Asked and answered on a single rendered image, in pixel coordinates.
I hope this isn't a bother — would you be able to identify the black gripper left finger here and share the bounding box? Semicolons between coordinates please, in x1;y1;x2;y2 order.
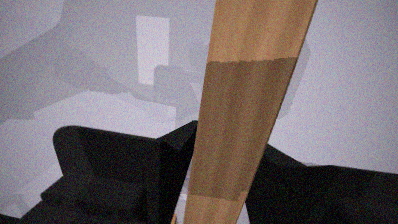
52;120;198;224

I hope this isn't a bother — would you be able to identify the wooden rail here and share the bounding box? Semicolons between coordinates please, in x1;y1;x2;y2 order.
183;0;318;224

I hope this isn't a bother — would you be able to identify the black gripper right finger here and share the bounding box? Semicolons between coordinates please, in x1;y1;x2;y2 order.
245;144;398;224

